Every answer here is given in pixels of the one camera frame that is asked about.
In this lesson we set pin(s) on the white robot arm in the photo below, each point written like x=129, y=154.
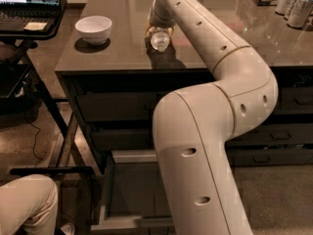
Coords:
x=191, y=125

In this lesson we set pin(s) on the grey drawer cabinet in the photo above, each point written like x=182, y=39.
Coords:
x=278, y=199

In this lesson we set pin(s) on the open laptop computer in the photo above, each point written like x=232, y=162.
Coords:
x=16, y=14

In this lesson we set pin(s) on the middle left grey drawer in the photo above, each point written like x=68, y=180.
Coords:
x=122, y=139

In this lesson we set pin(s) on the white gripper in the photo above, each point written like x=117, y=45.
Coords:
x=158, y=20

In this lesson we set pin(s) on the white ceramic bowl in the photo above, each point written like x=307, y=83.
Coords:
x=95, y=30

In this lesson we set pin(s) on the white shoe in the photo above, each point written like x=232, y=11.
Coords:
x=68, y=229

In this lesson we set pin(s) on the person's beige trouser leg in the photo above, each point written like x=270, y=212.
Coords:
x=29, y=202

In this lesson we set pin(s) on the top left grey drawer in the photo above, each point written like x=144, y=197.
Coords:
x=116, y=106

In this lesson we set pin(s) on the open bottom left drawer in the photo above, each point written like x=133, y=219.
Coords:
x=133, y=199

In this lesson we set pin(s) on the black laptop stand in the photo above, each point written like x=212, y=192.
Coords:
x=24, y=41

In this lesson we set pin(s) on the middle right grey drawer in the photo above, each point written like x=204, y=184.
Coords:
x=276, y=134

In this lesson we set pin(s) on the bottom right grey drawer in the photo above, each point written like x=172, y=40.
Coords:
x=268, y=157

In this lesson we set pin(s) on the clear plastic water bottle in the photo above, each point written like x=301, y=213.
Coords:
x=160, y=40

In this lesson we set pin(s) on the yellow sticky note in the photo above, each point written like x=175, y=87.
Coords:
x=35, y=26

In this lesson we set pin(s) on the top right grey drawer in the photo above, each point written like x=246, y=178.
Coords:
x=295, y=101

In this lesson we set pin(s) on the grey drawer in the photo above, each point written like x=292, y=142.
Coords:
x=116, y=106
x=276, y=134
x=268, y=157
x=295, y=101
x=122, y=139

